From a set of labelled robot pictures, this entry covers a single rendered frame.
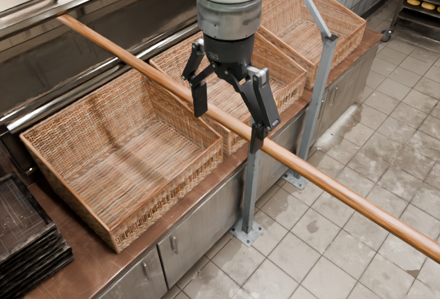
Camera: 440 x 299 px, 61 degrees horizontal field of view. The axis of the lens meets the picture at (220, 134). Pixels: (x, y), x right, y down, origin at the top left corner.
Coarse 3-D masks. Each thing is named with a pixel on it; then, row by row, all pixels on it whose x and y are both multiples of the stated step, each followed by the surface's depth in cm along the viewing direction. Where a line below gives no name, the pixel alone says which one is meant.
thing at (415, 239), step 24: (72, 24) 115; (120, 48) 105; (144, 72) 99; (216, 120) 88; (264, 144) 81; (312, 168) 76; (336, 192) 73; (384, 216) 69; (408, 240) 66; (432, 240) 65
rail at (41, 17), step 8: (80, 0) 116; (88, 0) 118; (56, 8) 112; (64, 8) 113; (72, 8) 115; (32, 16) 108; (40, 16) 109; (48, 16) 111; (16, 24) 105; (24, 24) 107; (32, 24) 108; (0, 32) 103; (8, 32) 104
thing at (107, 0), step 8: (104, 0) 134; (112, 0) 136; (80, 8) 128; (88, 8) 131; (96, 8) 133; (72, 16) 128; (80, 16) 130; (48, 24) 123; (56, 24) 125; (24, 32) 118; (32, 32) 120; (40, 32) 122; (8, 40) 115; (16, 40) 117; (24, 40) 119; (0, 48) 115
